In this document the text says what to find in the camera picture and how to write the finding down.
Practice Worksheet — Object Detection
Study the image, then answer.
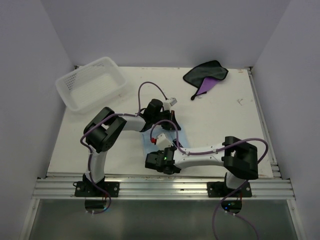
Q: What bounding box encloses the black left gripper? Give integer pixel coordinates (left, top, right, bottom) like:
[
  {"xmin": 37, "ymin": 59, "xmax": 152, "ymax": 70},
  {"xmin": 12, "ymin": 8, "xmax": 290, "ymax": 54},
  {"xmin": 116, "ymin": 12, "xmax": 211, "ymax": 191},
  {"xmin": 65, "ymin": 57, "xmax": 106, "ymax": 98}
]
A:
[{"xmin": 152, "ymin": 109, "xmax": 181, "ymax": 130}]

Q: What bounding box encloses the light blue towel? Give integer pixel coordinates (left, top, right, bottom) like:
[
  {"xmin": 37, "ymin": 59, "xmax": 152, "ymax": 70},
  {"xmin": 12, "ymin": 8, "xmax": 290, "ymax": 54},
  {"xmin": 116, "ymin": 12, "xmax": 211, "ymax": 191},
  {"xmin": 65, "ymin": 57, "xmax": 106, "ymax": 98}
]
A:
[{"xmin": 141, "ymin": 125, "xmax": 190, "ymax": 157}]

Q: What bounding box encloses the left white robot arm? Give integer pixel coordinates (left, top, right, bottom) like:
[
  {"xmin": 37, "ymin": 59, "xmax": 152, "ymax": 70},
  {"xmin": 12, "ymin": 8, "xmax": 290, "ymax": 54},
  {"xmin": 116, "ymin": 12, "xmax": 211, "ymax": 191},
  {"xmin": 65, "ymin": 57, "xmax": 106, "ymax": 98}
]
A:
[{"xmin": 80, "ymin": 97, "xmax": 181, "ymax": 197}]

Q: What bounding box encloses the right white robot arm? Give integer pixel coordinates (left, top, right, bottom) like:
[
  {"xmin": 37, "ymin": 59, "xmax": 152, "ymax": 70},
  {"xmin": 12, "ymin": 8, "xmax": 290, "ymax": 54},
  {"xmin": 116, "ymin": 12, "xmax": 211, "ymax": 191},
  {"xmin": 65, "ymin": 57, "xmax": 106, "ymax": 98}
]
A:
[{"xmin": 145, "ymin": 136, "xmax": 259, "ymax": 197}]

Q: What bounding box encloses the dark grey purple cloth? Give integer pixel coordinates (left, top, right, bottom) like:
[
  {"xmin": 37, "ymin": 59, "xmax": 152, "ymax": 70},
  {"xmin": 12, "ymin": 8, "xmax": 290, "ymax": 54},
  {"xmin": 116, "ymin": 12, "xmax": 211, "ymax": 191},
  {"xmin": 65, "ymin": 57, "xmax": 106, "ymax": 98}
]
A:
[{"xmin": 182, "ymin": 60, "xmax": 229, "ymax": 101}]

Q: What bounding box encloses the white perforated plastic basket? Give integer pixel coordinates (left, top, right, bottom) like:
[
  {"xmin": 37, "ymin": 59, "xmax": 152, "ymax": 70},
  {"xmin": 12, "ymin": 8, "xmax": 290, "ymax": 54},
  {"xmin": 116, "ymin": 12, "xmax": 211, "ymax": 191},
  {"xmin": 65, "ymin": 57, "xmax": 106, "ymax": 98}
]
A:
[{"xmin": 55, "ymin": 57, "xmax": 128, "ymax": 114}]

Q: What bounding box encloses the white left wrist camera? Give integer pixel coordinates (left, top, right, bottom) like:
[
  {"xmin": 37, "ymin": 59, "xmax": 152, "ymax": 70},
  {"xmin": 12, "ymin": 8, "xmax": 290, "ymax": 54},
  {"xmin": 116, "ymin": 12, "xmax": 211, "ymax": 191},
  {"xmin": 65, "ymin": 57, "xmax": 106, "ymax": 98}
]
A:
[{"xmin": 163, "ymin": 97, "xmax": 178, "ymax": 111}]

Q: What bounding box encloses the red cable connector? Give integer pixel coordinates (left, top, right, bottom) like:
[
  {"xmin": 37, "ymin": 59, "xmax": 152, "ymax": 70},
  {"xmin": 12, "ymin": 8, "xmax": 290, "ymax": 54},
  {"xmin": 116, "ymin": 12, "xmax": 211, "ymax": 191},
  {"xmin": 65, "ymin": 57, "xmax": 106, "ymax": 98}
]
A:
[{"xmin": 150, "ymin": 137, "xmax": 157, "ymax": 145}]

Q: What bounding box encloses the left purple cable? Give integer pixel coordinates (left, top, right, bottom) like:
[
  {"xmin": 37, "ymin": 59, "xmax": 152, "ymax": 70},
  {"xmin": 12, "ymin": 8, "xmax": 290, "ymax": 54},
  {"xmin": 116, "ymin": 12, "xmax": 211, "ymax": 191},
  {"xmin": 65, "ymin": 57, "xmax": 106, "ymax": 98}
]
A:
[{"xmin": 79, "ymin": 81, "xmax": 171, "ymax": 213}]

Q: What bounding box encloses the aluminium mounting rail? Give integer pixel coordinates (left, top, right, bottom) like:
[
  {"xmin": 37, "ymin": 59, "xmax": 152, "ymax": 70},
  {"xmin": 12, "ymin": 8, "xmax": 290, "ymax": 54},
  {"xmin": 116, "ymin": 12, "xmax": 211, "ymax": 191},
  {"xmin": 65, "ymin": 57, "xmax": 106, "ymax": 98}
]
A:
[{"xmin": 32, "ymin": 175, "xmax": 295, "ymax": 200}]

